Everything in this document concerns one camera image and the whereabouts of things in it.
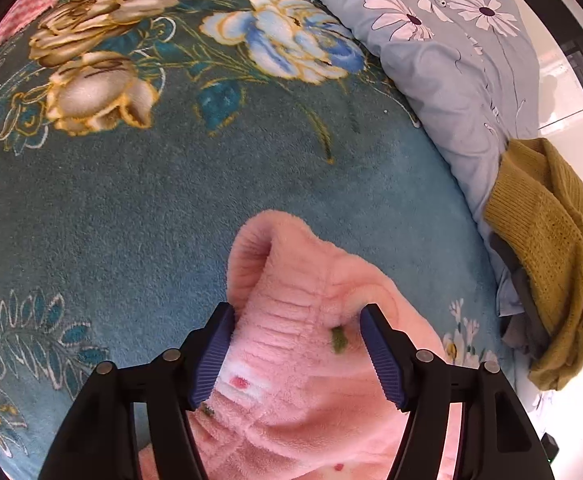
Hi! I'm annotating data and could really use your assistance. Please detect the pink fleece pajama pants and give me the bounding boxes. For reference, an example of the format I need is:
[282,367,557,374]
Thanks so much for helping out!
[188,210,444,479]

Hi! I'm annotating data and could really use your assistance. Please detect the olive green knit sweater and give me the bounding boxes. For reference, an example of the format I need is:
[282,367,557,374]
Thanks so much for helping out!
[485,138,583,390]

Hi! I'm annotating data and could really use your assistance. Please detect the teal floral bed blanket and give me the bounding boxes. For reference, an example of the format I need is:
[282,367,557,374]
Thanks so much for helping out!
[0,0,514,479]

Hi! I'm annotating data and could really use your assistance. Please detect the white glossy wardrobe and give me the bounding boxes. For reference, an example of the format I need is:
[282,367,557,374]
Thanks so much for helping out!
[516,0,583,180]

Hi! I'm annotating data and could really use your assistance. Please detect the grey daisy print quilt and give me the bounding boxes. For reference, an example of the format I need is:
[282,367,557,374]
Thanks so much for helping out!
[321,0,540,312]

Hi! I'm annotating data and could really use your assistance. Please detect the pink checkered cloth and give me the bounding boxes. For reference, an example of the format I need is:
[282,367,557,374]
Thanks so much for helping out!
[0,0,58,46]

